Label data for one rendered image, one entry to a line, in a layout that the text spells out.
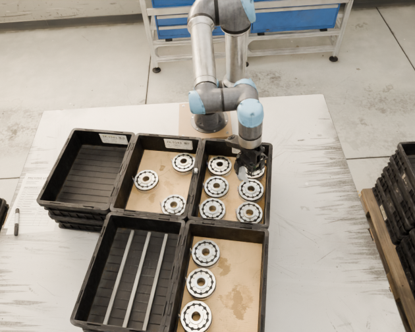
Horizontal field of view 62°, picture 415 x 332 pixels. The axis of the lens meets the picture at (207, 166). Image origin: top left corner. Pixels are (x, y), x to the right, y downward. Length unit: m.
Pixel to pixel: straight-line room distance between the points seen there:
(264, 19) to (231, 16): 1.86
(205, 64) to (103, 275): 0.83
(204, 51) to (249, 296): 0.84
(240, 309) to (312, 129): 1.02
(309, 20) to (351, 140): 1.09
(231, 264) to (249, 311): 0.17
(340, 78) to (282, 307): 2.39
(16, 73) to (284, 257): 3.17
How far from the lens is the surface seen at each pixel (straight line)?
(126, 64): 3.58
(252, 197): 1.41
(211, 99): 1.09
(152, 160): 1.59
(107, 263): 1.39
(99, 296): 1.35
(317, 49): 3.44
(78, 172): 1.65
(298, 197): 1.62
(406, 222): 2.12
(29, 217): 1.78
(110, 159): 1.65
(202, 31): 1.26
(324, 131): 1.90
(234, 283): 1.29
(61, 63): 3.83
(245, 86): 1.12
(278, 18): 3.21
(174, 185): 1.49
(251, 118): 1.01
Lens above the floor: 2.06
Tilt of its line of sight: 53 degrees down
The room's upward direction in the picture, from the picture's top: 5 degrees counter-clockwise
